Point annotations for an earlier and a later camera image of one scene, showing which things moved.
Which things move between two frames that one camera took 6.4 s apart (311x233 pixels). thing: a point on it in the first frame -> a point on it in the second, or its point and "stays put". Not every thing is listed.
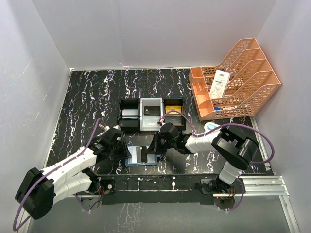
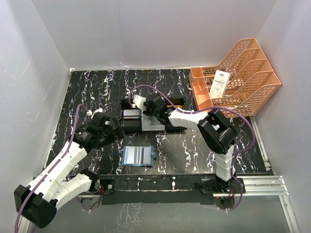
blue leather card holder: [140, 157] stays put
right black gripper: [155, 143] -> [147, 108]
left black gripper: [124, 147] -> [115, 127]
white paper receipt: [219, 83] stays put
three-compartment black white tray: [146, 114] stays put
